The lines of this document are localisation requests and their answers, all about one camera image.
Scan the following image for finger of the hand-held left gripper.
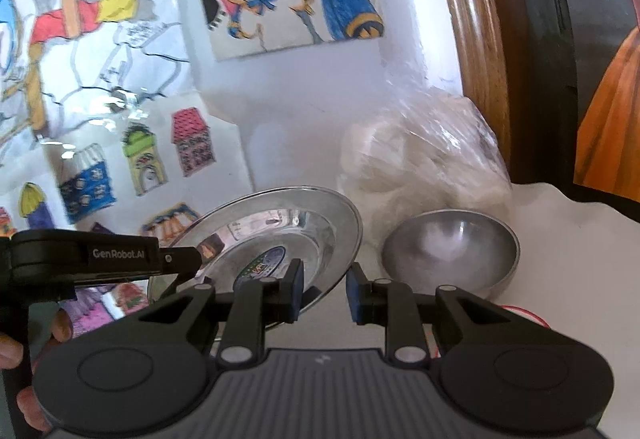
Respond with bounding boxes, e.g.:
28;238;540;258
150;246;207;285

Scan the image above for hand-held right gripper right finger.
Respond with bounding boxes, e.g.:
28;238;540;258
346;263;511;366

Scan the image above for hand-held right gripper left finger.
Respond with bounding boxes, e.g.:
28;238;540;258
137;259;307;366

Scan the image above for shiny steel plate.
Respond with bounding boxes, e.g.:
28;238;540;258
146;187;364;330

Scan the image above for steel bowl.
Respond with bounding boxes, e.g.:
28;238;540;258
381;209;521;300

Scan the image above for person's left hand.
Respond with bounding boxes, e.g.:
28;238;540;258
0;308;74;432

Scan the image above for colourful houses drawing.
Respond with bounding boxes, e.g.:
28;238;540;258
0;94;251;335

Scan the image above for plastic bag of white blocks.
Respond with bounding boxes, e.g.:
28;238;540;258
337;91;516;230

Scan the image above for child with fan drawing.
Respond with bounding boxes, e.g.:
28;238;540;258
0;0;201;154

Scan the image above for painting with orange dress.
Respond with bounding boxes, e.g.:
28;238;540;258
475;0;640;220

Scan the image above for red cable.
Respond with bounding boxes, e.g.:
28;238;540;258
434;304;548;361

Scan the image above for brown wooden picture frame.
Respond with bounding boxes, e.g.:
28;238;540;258
425;0;513;180

